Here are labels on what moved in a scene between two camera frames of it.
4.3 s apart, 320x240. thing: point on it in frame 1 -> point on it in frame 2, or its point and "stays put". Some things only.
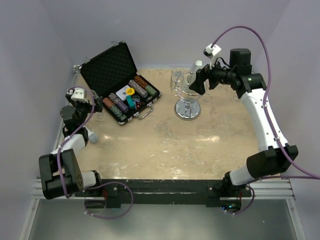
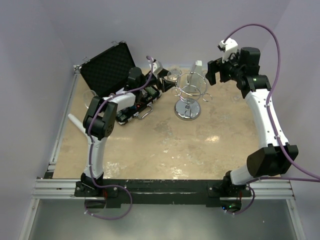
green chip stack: (151, 91) stays put
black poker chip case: (126, 94) stays put
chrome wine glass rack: (188, 108) stays put
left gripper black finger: (98, 104) -> (168, 84)
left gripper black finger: (68, 97) -> (163, 73)
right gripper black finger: (198, 85) -> (213, 67)
